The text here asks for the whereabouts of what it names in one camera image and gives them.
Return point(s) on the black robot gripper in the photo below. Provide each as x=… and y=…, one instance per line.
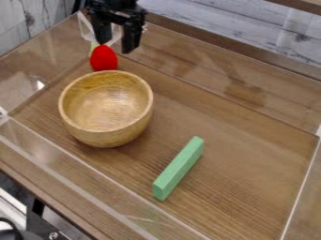
x=119, y=12

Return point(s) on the red strawberry toy fruit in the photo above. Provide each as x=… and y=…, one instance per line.
x=103, y=58

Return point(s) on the light wooden bowl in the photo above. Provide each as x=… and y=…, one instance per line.
x=105, y=107

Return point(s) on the green rectangular block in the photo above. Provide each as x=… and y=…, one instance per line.
x=179, y=166

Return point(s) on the clear acrylic corner bracket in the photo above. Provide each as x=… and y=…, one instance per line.
x=87, y=31

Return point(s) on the clear acrylic front wall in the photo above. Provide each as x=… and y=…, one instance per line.
x=101, y=207

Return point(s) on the black table leg bracket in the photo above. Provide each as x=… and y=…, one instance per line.
x=37, y=225

